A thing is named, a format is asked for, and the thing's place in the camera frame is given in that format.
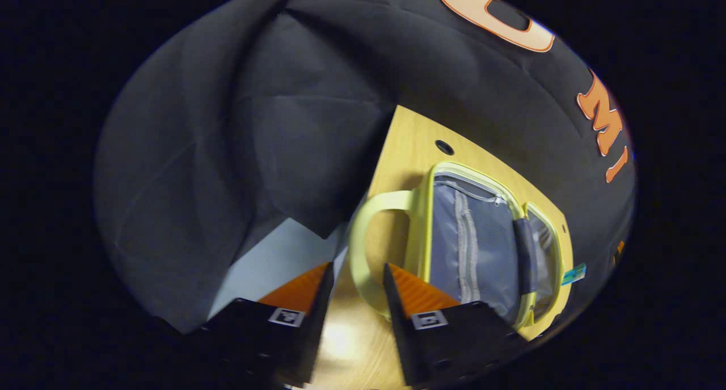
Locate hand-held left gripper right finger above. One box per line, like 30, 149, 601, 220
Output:
383, 262, 532, 388

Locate cream yellow suitcase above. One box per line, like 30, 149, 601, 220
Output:
347, 161, 573, 341

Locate blue capped tube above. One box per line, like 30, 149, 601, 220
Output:
562, 264, 588, 287

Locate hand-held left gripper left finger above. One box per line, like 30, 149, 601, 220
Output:
184, 261, 335, 388

